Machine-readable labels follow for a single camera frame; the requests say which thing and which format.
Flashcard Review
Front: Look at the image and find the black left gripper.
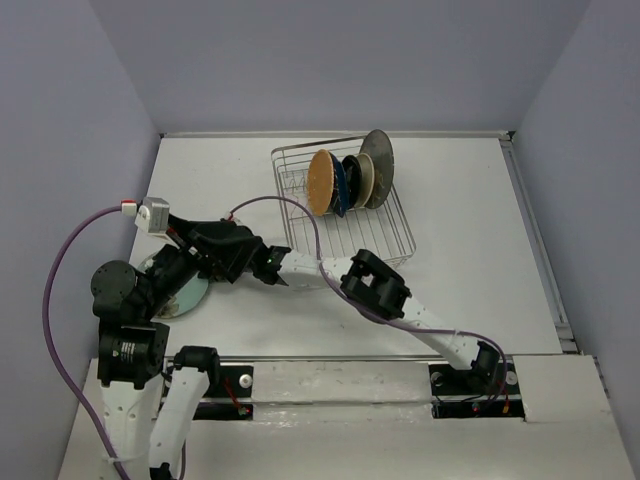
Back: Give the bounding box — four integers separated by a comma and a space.
143, 209, 264, 313

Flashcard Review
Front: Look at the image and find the mint green flower plate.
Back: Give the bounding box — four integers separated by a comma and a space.
137, 251, 209, 320

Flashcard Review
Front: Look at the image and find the orange woven round plate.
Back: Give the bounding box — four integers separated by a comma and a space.
307, 149, 334, 216

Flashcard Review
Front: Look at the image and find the dark blue glazed plate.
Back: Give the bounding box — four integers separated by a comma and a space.
331, 156, 350, 218

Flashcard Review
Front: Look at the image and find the glossy black plate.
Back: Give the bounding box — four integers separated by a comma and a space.
342, 155, 362, 209

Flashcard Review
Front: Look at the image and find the cream plate with black patch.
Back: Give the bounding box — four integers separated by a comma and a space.
354, 152, 375, 209

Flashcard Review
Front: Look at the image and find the grey reindeer pattern plate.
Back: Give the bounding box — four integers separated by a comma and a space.
360, 129, 395, 209

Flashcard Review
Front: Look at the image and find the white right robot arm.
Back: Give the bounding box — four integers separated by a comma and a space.
186, 220, 505, 392

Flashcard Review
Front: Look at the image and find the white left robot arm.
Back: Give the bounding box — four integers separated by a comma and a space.
91, 216, 221, 479

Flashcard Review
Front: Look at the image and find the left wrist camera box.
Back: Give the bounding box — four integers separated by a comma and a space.
134, 197, 170, 236

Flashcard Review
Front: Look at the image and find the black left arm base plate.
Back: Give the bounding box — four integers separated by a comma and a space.
179, 359, 254, 421

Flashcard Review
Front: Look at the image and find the metal wire dish rack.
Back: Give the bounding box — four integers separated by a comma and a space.
271, 135, 416, 268

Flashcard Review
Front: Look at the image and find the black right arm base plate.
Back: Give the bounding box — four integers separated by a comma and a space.
429, 362, 525, 419

